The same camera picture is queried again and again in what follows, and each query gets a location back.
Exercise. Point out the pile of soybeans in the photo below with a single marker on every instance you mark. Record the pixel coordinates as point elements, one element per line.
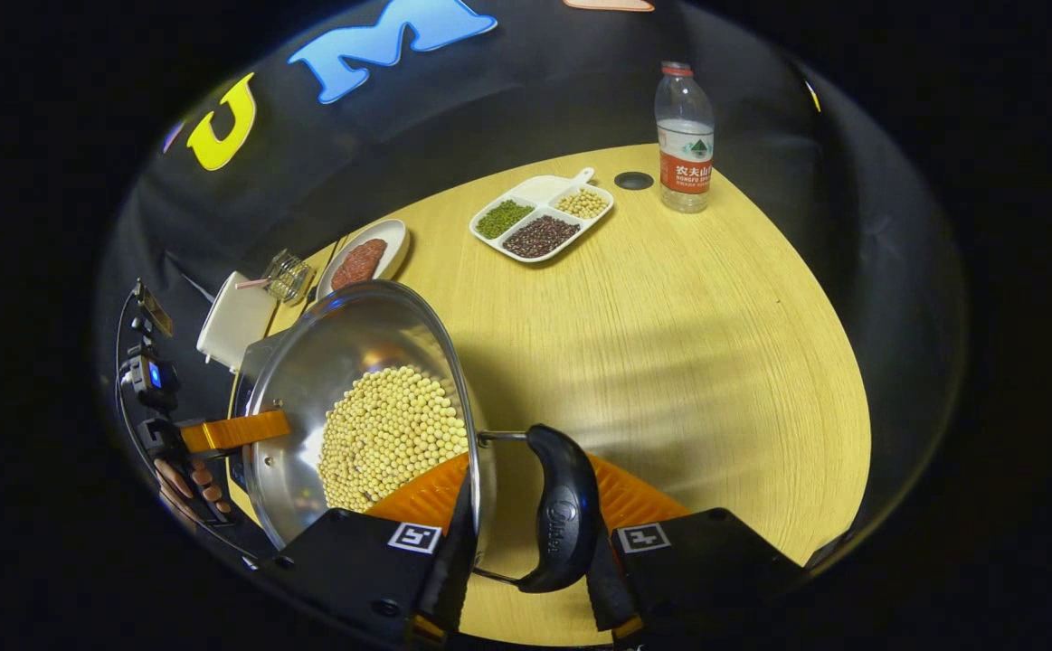
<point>390,434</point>

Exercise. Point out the black round table grommet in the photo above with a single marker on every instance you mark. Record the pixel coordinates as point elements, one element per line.
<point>634,181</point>

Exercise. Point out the white toaster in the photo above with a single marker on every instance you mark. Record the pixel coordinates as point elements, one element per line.
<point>234,321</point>

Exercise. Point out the round white plate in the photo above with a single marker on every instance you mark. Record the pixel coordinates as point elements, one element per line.
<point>392,240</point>

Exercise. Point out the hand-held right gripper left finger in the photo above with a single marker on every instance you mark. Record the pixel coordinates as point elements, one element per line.
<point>363,565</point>

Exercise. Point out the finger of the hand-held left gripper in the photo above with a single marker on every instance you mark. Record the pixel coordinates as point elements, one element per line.
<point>236,431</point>

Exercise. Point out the small heap of pale beans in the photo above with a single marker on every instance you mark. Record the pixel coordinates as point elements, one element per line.
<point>582,203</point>

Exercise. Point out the heap of dark red beans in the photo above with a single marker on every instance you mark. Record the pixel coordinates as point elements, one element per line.
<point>541,237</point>

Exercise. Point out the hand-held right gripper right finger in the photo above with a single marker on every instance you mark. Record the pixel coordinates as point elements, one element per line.
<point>706,570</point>

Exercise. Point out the clear plastic water bottle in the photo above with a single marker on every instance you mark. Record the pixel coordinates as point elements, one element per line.
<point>684,154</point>

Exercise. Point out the heap of green mung beans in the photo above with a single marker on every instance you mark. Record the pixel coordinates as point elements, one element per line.
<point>505,219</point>

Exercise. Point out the white divided dish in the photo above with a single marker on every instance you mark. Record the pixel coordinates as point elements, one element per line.
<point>539,194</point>

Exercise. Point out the brown meat patty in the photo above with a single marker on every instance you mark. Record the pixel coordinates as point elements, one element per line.
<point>347,273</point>
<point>372,253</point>

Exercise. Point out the pink stick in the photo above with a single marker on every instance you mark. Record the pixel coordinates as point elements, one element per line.
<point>252,283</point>

